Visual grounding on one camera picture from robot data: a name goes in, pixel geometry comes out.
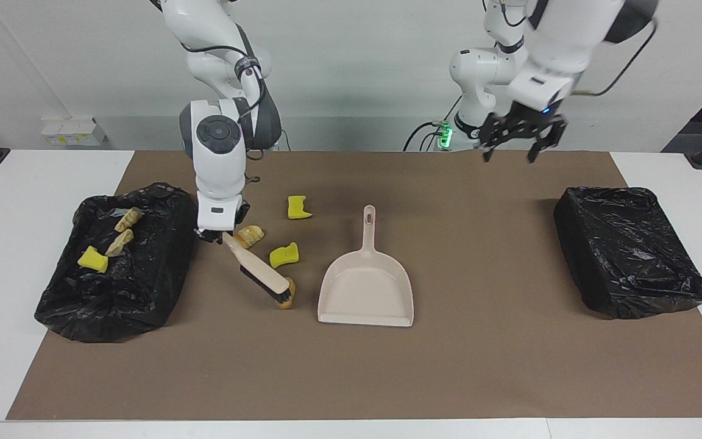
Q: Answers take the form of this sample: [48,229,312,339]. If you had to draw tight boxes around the black left arm base cable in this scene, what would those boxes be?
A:
[403,122,449,152]

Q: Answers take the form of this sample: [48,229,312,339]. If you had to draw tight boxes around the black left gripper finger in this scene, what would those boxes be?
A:
[480,119,507,162]
[528,122,568,164]

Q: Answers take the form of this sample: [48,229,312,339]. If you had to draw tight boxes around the pale bread chunk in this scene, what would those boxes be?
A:
[105,229,135,257]

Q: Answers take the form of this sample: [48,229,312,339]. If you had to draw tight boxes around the brown paper table mat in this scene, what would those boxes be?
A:
[7,151,702,420]

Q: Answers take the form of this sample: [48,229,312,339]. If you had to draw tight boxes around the orange striped croissant piece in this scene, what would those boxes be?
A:
[113,207,145,233]

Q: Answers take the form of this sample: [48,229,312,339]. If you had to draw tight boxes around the brown oval bread roll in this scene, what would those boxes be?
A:
[275,277,297,310]

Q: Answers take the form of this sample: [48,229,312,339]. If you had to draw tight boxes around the yellow sponge piece green edge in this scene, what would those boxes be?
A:
[287,195,313,220]

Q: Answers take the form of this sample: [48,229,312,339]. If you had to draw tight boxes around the yellow wedge sponge piece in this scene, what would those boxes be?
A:
[77,245,110,274]

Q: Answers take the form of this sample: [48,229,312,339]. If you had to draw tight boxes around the striped croissant bread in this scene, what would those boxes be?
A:
[235,225,265,249]

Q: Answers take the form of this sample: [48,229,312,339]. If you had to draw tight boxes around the beige plastic dustpan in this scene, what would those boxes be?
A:
[317,205,415,328]

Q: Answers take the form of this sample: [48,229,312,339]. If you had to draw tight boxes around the crumpled black bag trash bin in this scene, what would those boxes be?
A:
[34,182,199,343]

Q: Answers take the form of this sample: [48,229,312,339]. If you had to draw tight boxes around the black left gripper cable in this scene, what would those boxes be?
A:
[573,18,658,97]

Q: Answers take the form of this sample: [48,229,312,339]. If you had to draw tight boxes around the taut black bag trash bin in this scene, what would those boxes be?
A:
[553,187,702,319]

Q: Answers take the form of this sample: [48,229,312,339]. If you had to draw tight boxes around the beige hand brush black bristles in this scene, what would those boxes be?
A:
[222,234,294,304]

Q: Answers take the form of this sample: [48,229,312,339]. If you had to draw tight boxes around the white power strip box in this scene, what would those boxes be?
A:
[41,118,108,147]

